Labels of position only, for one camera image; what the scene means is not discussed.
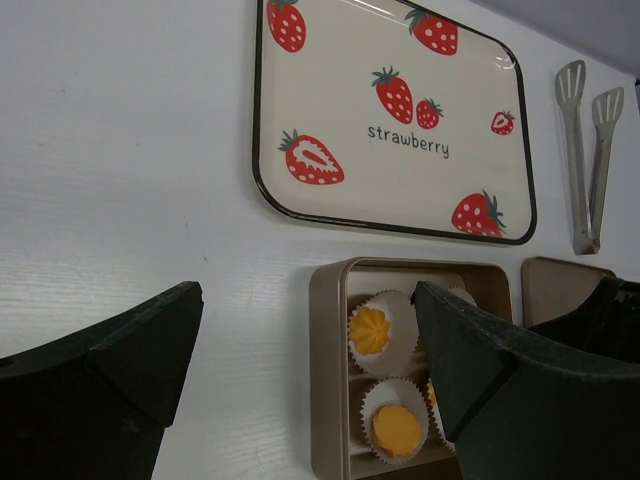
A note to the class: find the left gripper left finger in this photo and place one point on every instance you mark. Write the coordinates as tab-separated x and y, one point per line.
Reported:
95	404

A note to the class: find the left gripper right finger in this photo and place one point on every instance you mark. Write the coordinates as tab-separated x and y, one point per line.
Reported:
518	405

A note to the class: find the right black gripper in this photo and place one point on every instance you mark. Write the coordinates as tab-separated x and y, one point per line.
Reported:
605	324

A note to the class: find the gold tin lid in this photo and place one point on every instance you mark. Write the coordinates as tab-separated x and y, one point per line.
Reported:
553	287

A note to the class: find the orange cookie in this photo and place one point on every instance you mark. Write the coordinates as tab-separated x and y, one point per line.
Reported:
396	431
369	331
430	394

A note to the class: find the metal serving tongs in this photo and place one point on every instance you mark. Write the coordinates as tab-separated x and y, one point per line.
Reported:
587	196

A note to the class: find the gold square tin box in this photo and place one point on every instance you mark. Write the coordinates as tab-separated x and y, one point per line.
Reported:
337	385

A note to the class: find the strawberry pattern tray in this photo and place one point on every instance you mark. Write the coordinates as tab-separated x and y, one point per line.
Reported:
386	115

